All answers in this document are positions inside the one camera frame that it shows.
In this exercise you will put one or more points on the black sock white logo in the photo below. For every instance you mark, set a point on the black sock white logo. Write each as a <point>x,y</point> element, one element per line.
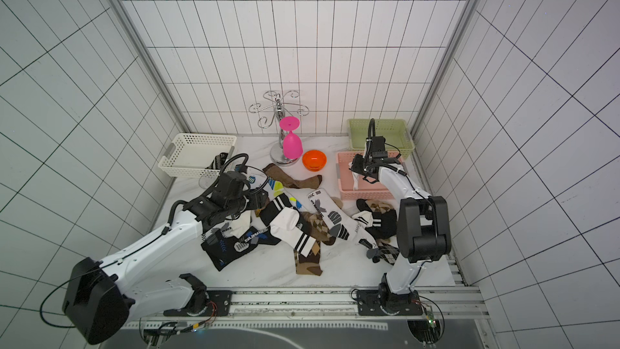
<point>224,250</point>

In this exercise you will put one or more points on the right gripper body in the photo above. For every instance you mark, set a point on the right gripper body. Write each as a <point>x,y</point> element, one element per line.
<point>359,166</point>

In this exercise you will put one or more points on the clear drinking glass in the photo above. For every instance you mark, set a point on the clear drinking glass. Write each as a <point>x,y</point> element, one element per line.
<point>205,181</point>

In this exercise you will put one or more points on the black white sock pile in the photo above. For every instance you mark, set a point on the black white sock pile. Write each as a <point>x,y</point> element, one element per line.
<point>379,218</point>

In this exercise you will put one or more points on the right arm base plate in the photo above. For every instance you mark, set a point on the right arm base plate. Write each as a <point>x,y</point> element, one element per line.
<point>375,303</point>

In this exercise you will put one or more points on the black striped sock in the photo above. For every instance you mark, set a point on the black striped sock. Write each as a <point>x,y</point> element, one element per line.
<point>219,162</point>

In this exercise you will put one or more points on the green plastic basket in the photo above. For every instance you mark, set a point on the green plastic basket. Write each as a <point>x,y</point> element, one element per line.
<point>394,131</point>

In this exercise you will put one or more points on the white plastic basket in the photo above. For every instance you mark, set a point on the white plastic basket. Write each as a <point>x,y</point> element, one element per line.
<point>191,155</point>

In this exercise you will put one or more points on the black grey argyle sock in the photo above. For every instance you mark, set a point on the black grey argyle sock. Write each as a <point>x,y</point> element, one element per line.
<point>383,252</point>

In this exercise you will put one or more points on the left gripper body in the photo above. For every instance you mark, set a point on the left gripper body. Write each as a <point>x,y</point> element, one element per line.
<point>249,201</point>

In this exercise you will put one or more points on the brown argyle sock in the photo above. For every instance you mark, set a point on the brown argyle sock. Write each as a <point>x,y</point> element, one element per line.
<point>314,225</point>

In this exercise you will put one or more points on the white sock grey pattern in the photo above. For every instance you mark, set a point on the white sock grey pattern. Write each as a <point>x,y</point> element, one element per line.
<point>340,224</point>

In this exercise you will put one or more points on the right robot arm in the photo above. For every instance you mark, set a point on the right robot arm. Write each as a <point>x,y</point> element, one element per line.
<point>423,230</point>

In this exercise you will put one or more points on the aluminium rail frame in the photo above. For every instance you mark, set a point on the aluminium rail frame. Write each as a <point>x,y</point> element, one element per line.
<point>262,309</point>

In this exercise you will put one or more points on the pink plastic basket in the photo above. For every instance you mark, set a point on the pink plastic basket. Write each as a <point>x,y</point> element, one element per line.
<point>363,189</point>

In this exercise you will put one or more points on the pink plastic goblet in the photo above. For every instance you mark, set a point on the pink plastic goblet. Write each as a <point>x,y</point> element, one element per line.
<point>292,144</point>

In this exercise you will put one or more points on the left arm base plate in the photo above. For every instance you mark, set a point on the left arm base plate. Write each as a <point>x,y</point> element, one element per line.
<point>213,303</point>

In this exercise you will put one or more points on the white sock yellow blue patches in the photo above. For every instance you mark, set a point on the white sock yellow blue patches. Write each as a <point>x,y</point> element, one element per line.
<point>273,188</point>

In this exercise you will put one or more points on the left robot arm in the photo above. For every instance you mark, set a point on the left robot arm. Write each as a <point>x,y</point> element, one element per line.
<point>158,272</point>

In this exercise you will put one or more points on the chrome cup holder stand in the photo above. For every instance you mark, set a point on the chrome cup holder stand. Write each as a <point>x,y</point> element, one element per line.
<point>281,103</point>

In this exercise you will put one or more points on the brown long sock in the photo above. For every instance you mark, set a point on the brown long sock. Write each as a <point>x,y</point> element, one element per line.
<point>278,174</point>

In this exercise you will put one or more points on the white sock black stripes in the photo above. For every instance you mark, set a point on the white sock black stripes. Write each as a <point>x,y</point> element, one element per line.
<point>282,217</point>

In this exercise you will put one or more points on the orange plastic bowl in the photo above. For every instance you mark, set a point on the orange plastic bowl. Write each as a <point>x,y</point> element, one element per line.
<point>314,160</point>

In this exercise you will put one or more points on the white sock thin stripes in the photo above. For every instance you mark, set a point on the white sock thin stripes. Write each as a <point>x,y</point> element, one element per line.
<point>239,226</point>

